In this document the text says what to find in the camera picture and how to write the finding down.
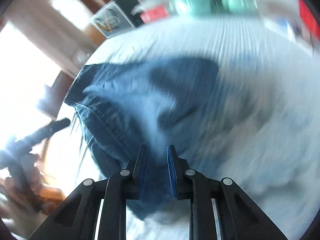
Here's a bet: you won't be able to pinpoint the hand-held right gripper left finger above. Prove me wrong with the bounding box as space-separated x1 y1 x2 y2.
27 144 148 240

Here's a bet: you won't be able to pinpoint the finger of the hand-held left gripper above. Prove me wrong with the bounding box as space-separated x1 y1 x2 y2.
15 118 71 147

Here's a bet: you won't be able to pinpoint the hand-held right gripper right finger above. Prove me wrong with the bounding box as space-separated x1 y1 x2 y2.
166 144 288 240

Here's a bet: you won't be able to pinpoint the blue denim jeans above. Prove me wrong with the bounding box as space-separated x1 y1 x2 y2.
64 57 225 220

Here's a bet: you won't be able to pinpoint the person's left hand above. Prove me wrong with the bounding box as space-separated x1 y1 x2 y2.
0 155 57 234

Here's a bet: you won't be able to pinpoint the black gift box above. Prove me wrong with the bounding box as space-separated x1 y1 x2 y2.
89 0 143 38

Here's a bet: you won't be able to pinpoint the red tissue pack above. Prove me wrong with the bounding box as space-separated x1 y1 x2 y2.
140 5 171 23

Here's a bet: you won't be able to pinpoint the green plush slipper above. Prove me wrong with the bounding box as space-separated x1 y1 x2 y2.
172 0 217 17
220 0 259 15

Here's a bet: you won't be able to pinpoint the white paper booklet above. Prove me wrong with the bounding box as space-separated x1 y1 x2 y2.
264 14 302 44

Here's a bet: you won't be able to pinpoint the red bear-embossed small suitcase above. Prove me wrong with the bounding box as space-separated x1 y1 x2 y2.
298 0 320 43

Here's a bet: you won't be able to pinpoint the wooden headboard frame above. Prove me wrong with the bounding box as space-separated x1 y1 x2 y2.
0 0 110 55

